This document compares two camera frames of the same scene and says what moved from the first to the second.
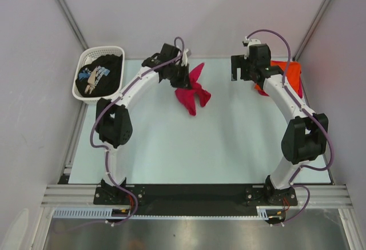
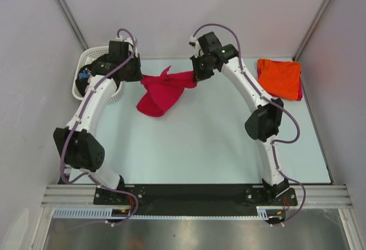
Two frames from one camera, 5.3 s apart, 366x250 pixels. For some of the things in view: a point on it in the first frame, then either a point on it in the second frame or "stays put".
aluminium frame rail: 82,195 stays put
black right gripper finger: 236,60 → 197,78
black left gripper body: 177,71 → 133,70
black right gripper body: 247,67 → 201,64
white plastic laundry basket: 88,55 stays put
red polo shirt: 187,96 → 163,91
